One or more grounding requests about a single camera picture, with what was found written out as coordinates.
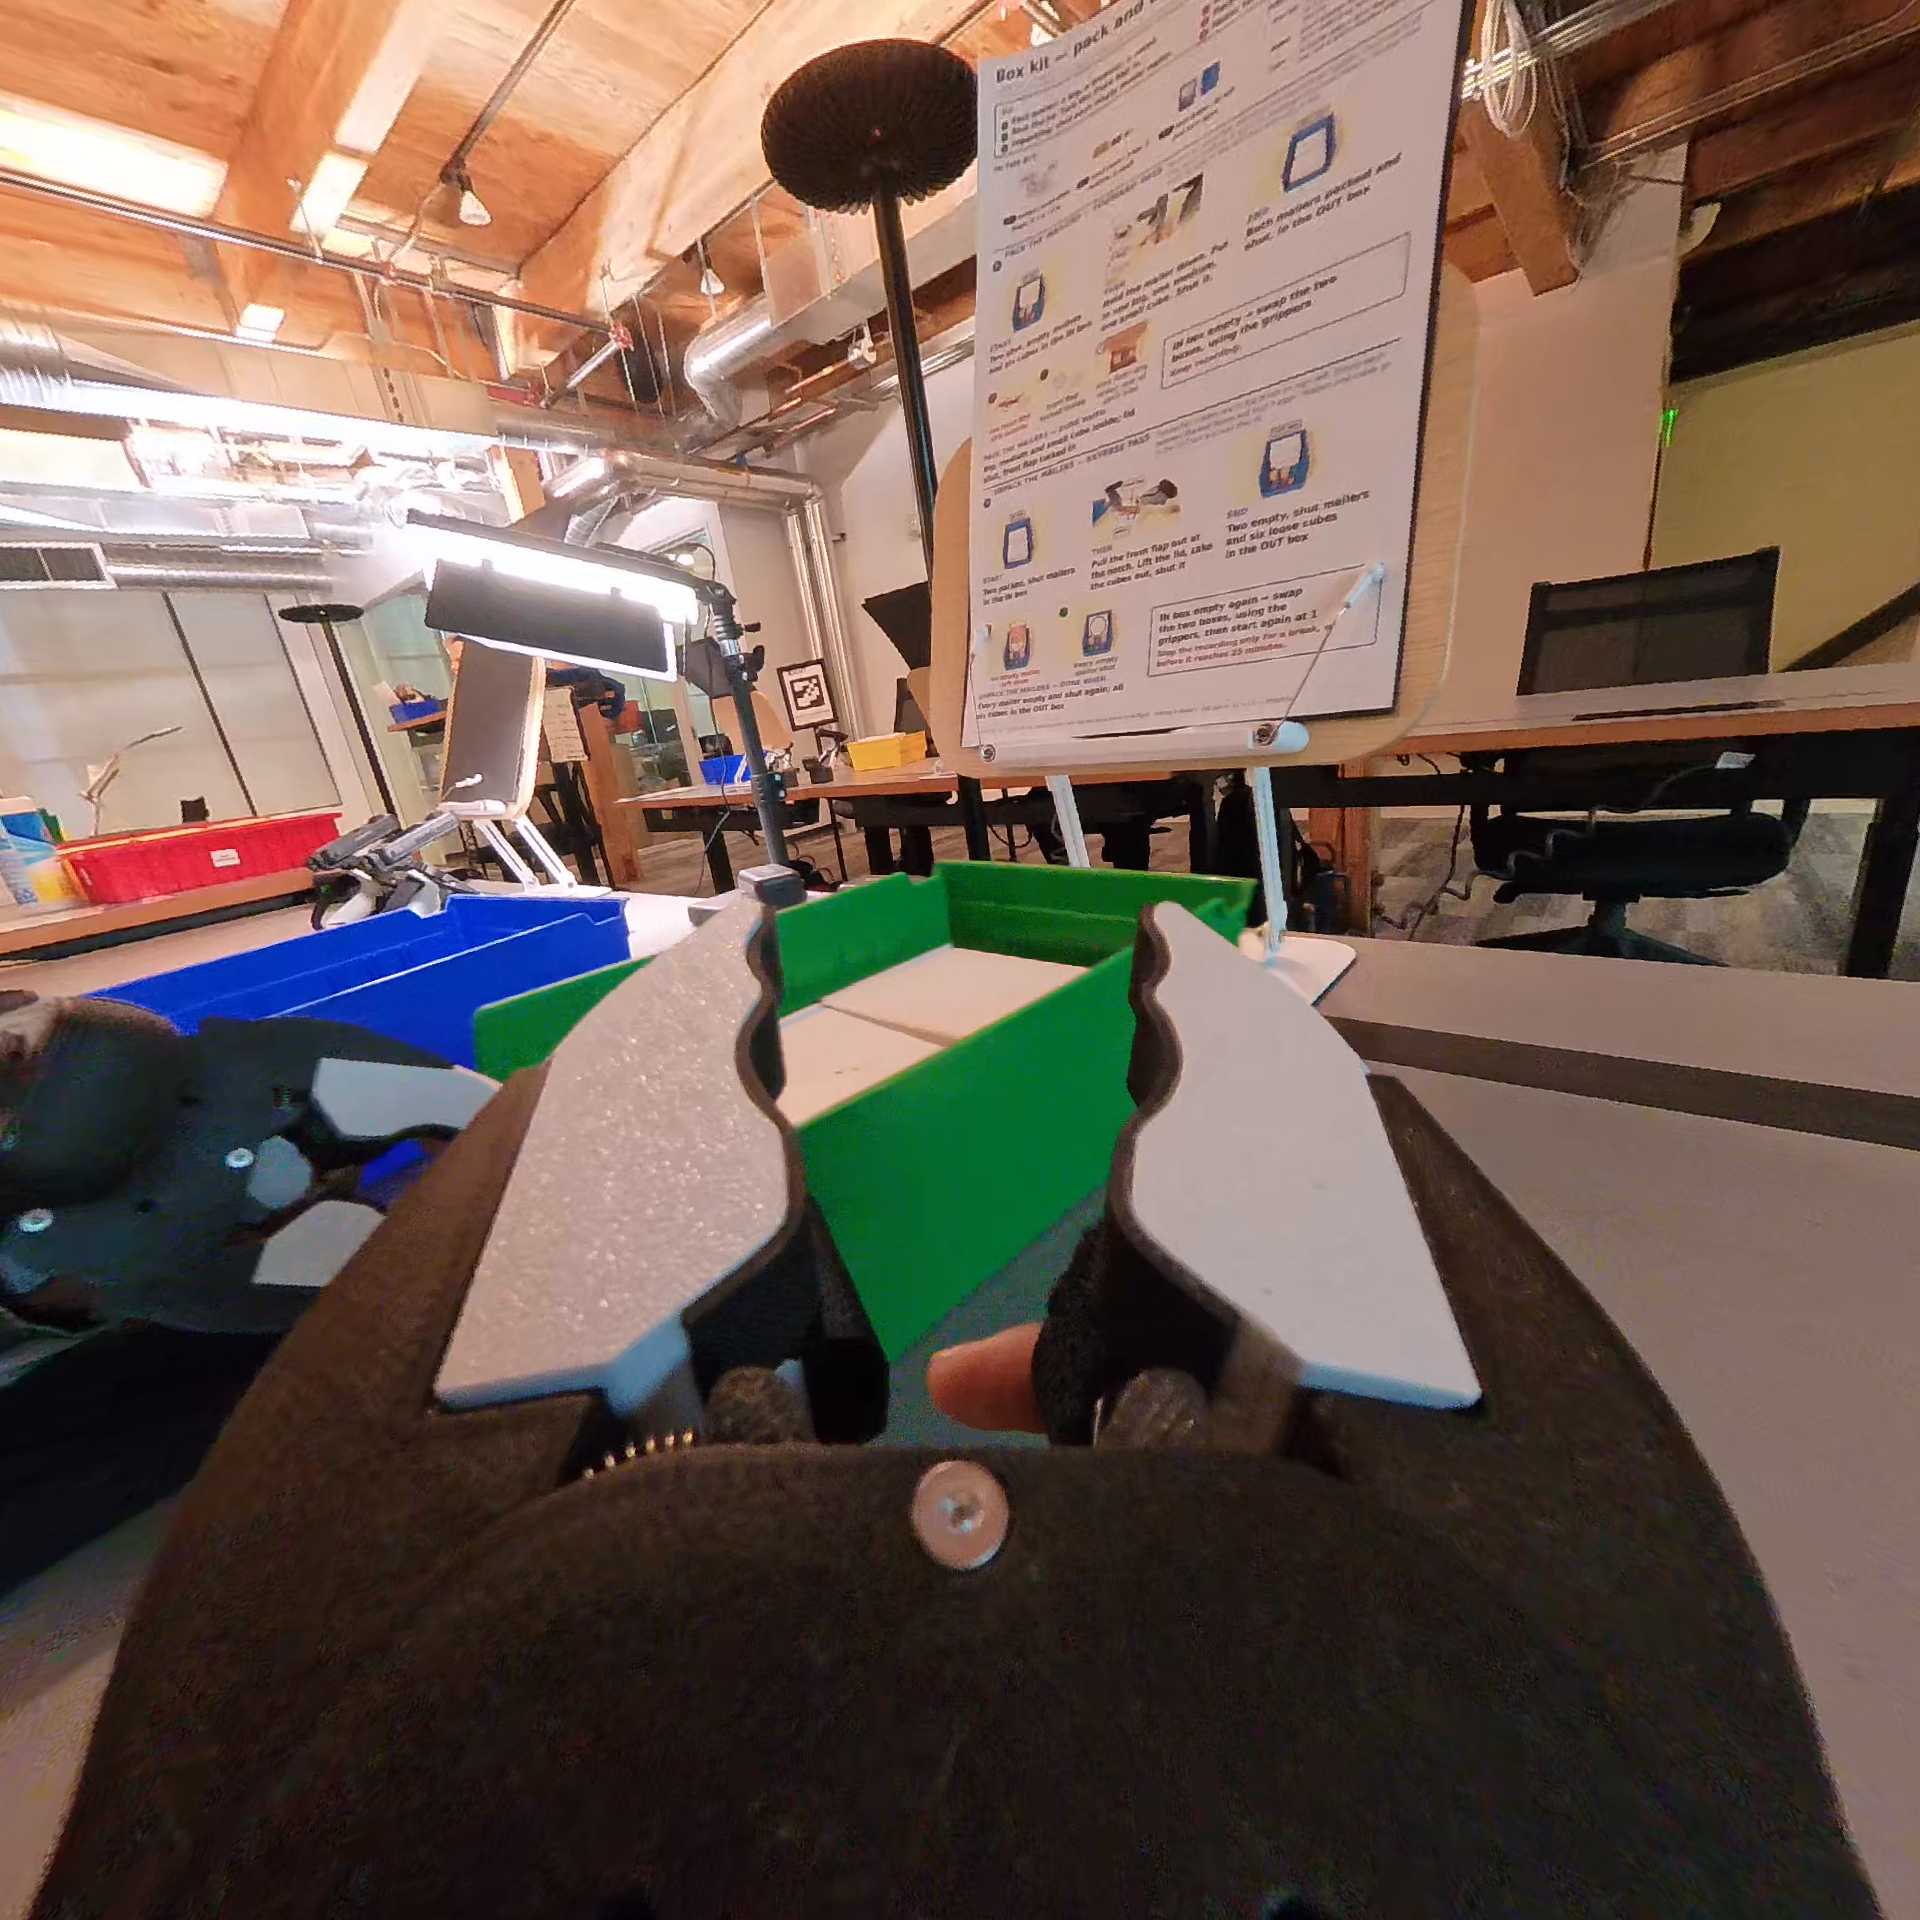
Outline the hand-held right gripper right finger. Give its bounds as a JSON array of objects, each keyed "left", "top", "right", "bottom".
[{"left": 1107, "top": 901, "right": 1488, "bottom": 1444}]

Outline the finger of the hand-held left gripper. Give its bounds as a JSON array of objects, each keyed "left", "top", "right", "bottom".
[
  {"left": 250, "top": 1198, "right": 387, "bottom": 1292},
  {"left": 307, "top": 1055, "right": 500, "bottom": 1145}
]

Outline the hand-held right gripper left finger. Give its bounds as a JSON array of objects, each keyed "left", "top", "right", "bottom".
[{"left": 433, "top": 896, "right": 816, "bottom": 1442}]

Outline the blue plastic bin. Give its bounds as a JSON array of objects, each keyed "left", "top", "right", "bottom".
[{"left": 86, "top": 889, "right": 636, "bottom": 1208}]

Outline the green plastic bin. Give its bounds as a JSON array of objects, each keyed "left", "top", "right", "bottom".
[{"left": 474, "top": 857, "right": 1262, "bottom": 1364}]

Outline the person's right hand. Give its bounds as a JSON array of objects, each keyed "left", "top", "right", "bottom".
[{"left": 929, "top": 1324, "right": 1051, "bottom": 1437}]

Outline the black and white gadget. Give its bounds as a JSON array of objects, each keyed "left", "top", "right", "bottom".
[{"left": 305, "top": 814, "right": 456, "bottom": 932}]

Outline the red plastic bin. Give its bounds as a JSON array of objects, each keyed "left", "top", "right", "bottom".
[{"left": 58, "top": 808, "right": 347, "bottom": 906}]

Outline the grey document stand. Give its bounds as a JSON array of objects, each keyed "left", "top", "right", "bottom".
[{"left": 433, "top": 638, "right": 579, "bottom": 889}]

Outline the black floor lamp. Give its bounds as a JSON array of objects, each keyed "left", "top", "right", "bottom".
[{"left": 276, "top": 599, "right": 404, "bottom": 818}]

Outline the long wooden table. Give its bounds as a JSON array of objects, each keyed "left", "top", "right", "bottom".
[{"left": 621, "top": 662, "right": 1920, "bottom": 984}]

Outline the printed instruction sheet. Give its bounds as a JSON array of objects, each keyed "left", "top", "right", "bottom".
[{"left": 961, "top": 0, "right": 1472, "bottom": 752}]

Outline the ceiling light panel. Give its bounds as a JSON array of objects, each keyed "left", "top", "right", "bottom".
[{"left": 0, "top": 88, "right": 226, "bottom": 214}]

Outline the silver ventilation duct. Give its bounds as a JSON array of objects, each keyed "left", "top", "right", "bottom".
[{"left": 678, "top": 286, "right": 842, "bottom": 437}]

